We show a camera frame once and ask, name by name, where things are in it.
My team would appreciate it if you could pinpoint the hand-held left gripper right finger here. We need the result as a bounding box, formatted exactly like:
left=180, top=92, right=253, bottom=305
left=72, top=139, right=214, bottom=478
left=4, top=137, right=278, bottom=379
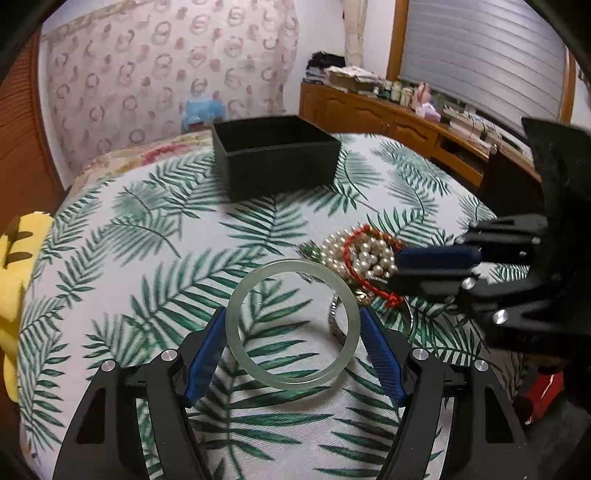
left=359, top=305, right=536, bottom=480

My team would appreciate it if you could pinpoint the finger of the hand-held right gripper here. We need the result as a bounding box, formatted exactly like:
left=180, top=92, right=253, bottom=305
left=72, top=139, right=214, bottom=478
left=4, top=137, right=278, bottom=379
left=389, top=248, right=560, bottom=344
left=454, top=213, right=549, bottom=265

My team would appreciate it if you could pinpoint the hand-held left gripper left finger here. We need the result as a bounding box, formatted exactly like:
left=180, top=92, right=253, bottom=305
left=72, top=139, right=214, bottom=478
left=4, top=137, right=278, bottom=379
left=52, top=306, right=228, bottom=480

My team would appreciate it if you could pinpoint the pale green jade bangle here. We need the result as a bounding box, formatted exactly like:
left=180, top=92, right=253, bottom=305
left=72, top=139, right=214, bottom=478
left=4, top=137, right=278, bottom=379
left=226, top=259, right=361, bottom=390

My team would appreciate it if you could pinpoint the white pearl necklace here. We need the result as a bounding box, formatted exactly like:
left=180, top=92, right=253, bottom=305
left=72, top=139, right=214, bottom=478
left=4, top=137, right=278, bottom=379
left=320, top=228, right=403, bottom=283

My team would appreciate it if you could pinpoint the black square box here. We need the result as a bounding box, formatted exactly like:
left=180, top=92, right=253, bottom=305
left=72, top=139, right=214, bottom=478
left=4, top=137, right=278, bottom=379
left=211, top=114, right=343, bottom=202

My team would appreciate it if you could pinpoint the green leaf print bedsheet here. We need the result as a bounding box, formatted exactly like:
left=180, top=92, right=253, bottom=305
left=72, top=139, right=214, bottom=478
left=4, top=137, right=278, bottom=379
left=17, top=133, right=533, bottom=480

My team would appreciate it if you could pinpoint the stack of books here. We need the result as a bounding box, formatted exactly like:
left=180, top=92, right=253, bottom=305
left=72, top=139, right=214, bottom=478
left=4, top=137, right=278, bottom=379
left=442, top=103, right=496, bottom=140

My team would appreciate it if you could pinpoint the pink plush toy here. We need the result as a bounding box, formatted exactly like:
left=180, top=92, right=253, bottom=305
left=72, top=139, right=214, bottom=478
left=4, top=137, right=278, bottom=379
left=412, top=82, right=445, bottom=121

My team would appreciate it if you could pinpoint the wooden cabinet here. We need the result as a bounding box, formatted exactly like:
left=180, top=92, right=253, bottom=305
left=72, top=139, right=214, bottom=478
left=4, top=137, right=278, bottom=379
left=298, top=82, right=546, bottom=197

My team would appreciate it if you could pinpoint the red cloth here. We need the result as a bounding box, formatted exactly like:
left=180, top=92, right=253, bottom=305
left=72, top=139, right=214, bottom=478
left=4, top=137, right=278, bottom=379
left=526, top=368, right=566, bottom=426

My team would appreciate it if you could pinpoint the row of small bottles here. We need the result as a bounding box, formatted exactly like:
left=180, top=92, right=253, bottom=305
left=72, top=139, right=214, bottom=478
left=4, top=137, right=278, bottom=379
left=378, top=80, right=415, bottom=108

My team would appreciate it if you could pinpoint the yellow plush toy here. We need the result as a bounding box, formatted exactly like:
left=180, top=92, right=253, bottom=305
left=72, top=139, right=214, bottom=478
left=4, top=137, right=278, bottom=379
left=0, top=211, right=57, bottom=403

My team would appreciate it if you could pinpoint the stack of papers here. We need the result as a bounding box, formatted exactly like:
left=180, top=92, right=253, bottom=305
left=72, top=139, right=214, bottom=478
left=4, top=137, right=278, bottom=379
left=322, top=65, right=385, bottom=94

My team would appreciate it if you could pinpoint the floral quilt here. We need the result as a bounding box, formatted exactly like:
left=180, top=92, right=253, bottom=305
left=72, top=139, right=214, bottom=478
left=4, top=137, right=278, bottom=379
left=85, top=130, right=219, bottom=182

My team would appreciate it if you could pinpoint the black furry cloth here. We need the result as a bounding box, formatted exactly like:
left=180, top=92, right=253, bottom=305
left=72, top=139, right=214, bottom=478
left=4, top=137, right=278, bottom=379
left=306, top=51, right=345, bottom=72

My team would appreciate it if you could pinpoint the cream hanging curtain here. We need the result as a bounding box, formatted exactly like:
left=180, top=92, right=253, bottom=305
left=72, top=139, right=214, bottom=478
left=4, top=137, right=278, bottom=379
left=339, top=0, right=371, bottom=71

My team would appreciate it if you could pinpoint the blue toy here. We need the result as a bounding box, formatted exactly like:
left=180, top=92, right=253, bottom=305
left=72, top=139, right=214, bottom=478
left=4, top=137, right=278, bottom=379
left=180, top=94, right=230, bottom=135

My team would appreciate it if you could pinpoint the brown wooden headboard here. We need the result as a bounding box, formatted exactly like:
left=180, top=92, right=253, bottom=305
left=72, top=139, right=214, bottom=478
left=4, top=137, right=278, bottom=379
left=0, top=41, right=66, bottom=241

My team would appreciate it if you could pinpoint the red string bracelet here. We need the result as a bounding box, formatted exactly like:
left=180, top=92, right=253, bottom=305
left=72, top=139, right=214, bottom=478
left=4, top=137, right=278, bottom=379
left=341, top=224, right=408, bottom=308

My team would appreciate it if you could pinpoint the silver metal bracelet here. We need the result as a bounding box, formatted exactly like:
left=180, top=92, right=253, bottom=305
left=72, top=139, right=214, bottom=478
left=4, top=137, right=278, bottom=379
left=326, top=294, right=362, bottom=343

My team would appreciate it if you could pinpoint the ring pattern cloth cover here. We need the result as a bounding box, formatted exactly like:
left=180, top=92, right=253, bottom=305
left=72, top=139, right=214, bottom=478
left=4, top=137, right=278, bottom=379
left=39, top=0, right=302, bottom=177

